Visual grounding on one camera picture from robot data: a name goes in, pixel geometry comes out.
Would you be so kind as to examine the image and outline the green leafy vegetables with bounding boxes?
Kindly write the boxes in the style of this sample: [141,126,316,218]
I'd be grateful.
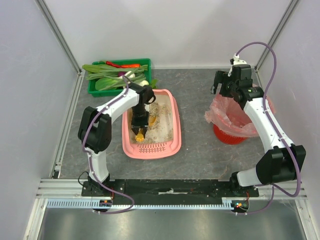
[82,62,158,92]

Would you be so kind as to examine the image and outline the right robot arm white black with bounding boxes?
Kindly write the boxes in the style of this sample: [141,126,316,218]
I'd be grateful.
[211,64,306,197]

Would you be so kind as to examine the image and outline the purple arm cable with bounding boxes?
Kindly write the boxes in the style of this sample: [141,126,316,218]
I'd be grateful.
[231,41,303,216]
[82,75,136,215]

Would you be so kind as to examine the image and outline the pink litter box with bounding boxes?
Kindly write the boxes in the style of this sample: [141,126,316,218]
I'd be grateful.
[122,89,182,160]

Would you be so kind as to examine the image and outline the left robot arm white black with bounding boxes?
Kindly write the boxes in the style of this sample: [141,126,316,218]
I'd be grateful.
[78,82,156,183]

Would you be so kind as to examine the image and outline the yellow litter scoop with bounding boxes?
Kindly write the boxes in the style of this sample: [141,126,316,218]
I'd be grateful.
[135,116,157,143]

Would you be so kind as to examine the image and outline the aluminium frame rail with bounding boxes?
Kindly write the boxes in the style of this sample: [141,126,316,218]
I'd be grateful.
[36,72,85,199]

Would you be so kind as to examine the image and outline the red trash bin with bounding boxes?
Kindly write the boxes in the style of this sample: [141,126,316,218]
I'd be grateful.
[213,124,248,145]

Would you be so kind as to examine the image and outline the cat litter pellets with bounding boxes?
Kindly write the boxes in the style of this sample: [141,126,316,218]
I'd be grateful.
[129,102,173,144]

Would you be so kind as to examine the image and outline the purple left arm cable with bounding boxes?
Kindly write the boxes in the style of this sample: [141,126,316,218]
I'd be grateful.
[82,75,136,215]

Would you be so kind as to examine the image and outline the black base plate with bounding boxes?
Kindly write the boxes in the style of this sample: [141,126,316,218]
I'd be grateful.
[81,178,260,201]

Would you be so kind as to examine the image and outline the orange carrot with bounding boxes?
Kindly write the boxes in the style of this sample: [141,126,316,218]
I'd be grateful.
[121,63,141,68]

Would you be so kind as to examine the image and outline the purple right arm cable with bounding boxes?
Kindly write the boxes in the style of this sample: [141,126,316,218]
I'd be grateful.
[231,41,303,216]

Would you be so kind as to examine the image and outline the pink plastic bin liner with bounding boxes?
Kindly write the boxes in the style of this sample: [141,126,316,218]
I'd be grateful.
[204,93,275,139]

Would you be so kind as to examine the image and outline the blue-white cable duct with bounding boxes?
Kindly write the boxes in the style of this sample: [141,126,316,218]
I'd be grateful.
[46,198,234,210]

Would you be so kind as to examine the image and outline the green plastic crate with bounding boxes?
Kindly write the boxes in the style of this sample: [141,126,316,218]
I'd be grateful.
[87,58,152,97]

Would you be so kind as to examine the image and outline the white radish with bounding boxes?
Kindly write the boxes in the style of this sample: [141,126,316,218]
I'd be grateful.
[122,71,136,84]

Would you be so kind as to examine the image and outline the red chili pepper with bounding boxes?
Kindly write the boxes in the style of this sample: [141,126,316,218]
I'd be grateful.
[105,61,123,68]

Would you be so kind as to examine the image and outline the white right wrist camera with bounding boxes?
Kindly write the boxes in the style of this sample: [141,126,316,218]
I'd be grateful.
[228,53,247,77]

